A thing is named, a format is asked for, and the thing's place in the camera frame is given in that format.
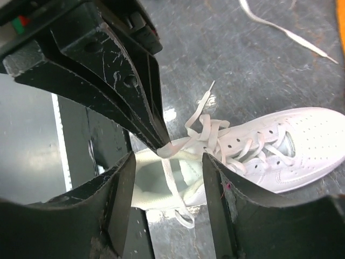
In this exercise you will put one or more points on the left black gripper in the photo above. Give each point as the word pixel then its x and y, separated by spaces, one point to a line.
pixel 100 54

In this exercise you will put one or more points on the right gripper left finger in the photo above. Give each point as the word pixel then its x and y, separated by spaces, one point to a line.
pixel 90 221

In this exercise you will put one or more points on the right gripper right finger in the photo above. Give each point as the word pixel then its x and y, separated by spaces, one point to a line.
pixel 248 221

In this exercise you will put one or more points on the white sneaker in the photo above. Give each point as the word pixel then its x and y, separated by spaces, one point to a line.
pixel 301 41
pixel 280 152

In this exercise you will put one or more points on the orange Mickey Mouse pillow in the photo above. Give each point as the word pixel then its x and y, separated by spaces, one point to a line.
pixel 340 15

